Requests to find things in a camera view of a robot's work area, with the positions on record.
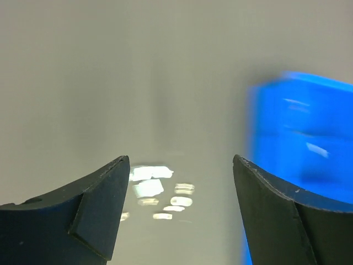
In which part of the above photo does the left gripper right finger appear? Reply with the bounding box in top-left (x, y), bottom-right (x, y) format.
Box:
top-left (233, 155), bottom-right (352, 265)

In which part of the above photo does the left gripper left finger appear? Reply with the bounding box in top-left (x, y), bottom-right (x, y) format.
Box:
top-left (1, 156), bottom-right (130, 264)

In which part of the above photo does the silver t-slot nut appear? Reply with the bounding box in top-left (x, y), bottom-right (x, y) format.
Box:
top-left (133, 179), bottom-right (164, 198)
top-left (129, 166), bottom-right (174, 182)

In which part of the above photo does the small hammer nut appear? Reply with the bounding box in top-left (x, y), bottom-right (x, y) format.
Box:
top-left (153, 213), bottom-right (173, 220)
top-left (138, 198), bottom-right (159, 206)

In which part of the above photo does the blue compartment bin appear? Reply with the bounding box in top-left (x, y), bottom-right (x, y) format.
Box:
top-left (241, 71), bottom-right (353, 265)

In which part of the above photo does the small nut on mat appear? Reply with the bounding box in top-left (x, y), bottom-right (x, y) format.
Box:
top-left (170, 196), bottom-right (193, 207)

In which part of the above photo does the small hex nut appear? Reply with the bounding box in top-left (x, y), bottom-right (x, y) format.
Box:
top-left (174, 183), bottom-right (195, 195)

